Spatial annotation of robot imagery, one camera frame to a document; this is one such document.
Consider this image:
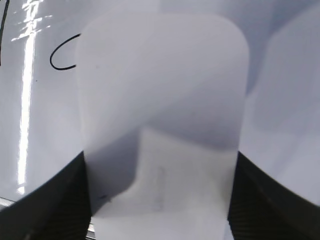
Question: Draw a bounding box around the white board with aluminium frame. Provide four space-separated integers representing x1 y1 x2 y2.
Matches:
0 0 320 240

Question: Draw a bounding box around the white board eraser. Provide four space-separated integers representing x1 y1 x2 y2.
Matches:
76 12 249 240

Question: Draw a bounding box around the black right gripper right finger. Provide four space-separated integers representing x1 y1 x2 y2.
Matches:
227 152 320 240

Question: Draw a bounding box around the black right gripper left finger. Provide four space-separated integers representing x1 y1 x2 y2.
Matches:
0 152 92 240

